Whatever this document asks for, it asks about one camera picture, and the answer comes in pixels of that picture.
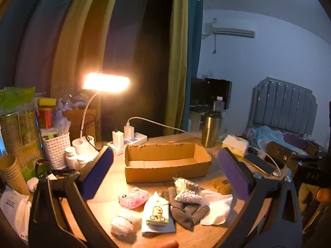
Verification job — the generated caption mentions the white gooseneck desk lamp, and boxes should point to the white gooseneck desk lamp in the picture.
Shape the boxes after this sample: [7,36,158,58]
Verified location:
[72,73,130,156]

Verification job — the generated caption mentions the white plastic bag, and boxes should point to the white plastic bag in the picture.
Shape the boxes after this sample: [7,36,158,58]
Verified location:
[200,189,235,226]

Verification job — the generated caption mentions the group of white pill bottles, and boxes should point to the group of white pill bottles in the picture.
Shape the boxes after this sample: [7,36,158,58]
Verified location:
[64,146,88,170]

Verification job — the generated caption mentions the teal curtain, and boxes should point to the teal curtain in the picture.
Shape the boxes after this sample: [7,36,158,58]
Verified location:
[181,0,204,135]

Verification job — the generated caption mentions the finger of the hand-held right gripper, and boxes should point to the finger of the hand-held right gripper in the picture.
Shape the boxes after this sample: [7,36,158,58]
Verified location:
[266,141,293,169]

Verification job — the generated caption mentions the pink plush toy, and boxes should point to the pink plush toy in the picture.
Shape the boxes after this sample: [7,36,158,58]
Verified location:
[118,188,149,209]

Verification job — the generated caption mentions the black flashlight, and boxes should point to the black flashlight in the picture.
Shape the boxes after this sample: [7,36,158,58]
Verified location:
[51,169,81,178]

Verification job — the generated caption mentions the bag of white beads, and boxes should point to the bag of white beads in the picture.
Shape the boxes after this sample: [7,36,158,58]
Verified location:
[173,177,204,203]

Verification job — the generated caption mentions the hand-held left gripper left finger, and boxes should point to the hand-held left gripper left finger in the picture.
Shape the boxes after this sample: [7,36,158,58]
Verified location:
[28,147,122,248]

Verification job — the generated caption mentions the green sleeve of paper cups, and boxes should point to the green sleeve of paper cups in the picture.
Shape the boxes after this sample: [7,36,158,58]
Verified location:
[0,86,40,182]

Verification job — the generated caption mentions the crumpled clear plastic wrap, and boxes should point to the crumpled clear plastic wrap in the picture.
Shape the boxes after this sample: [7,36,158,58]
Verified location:
[111,210,142,237]

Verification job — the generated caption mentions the white air conditioner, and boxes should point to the white air conditioner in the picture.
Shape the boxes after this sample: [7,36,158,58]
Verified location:
[202,21,255,40]

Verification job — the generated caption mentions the grey padded headboard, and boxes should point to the grey padded headboard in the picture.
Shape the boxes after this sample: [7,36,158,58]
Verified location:
[248,76,318,137]

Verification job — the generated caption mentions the brown paper bag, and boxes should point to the brown paper bag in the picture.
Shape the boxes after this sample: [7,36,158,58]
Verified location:
[61,108,97,142]

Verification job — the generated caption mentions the steel tumbler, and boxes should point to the steel tumbler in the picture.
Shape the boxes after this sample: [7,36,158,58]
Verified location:
[201,111,223,148]

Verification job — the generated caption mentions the white plastic package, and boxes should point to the white plastic package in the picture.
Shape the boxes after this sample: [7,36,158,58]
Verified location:
[0,188,33,242]

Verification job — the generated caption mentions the light blue blanket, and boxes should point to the light blue blanket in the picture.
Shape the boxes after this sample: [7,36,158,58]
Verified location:
[248,125,312,153]

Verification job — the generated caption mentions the black monitor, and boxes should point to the black monitor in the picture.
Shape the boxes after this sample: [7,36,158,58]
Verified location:
[191,77,232,110]

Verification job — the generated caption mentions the white charger with black cable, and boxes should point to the white charger with black cable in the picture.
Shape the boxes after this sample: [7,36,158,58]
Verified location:
[112,130,125,148]

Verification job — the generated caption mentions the stack of brown paper cups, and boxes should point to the stack of brown paper cups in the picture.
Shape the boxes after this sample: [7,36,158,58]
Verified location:
[0,154,31,196]

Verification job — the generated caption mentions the red can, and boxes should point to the red can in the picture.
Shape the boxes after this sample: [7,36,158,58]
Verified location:
[38,107,54,129]

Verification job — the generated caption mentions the clear plastic bottle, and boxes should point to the clear plastic bottle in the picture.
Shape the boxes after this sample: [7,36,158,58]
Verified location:
[213,96,224,112]

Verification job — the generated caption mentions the black dotted gloves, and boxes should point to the black dotted gloves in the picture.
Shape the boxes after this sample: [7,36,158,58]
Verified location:
[161,187,210,229]

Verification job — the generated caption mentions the white plastic basket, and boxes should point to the white plastic basket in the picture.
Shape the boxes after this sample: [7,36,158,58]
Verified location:
[41,131,71,170]

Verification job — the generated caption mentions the brown cardboard box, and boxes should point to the brown cardboard box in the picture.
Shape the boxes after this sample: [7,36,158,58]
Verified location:
[125,142,212,184]

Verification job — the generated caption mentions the tissue pack with cartoon print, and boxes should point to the tissue pack with cartoon print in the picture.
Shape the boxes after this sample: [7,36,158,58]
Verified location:
[145,198,171,227]

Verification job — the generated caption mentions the yellow curtain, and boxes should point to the yellow curtain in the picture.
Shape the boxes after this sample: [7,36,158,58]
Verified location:
[50,0,189,136]

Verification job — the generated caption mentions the cartoon tissue packet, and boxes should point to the cartoon tissue packet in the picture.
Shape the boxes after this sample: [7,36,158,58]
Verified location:
[141,191,177,236]

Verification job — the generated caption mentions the yellow sponge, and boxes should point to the yellow sponge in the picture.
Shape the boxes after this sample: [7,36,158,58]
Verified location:
[37,97,57,107]

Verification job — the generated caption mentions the white power strip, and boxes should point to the white power strip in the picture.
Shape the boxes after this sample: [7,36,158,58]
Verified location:
[107,132,148,156]

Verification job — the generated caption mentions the white earbuds case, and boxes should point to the white earbuds case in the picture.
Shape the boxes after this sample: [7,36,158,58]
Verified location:
[26,177,39,193]

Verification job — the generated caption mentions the pack of white tissues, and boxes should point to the pack of white tissues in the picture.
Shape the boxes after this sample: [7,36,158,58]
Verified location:
[222,135,249,157]

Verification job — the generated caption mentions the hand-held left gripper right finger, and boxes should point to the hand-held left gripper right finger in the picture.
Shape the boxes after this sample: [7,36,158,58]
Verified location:
[218,147,303,248]

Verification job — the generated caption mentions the black smartphone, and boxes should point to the black smartphone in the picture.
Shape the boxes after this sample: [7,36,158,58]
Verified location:
[244,153,279,175]

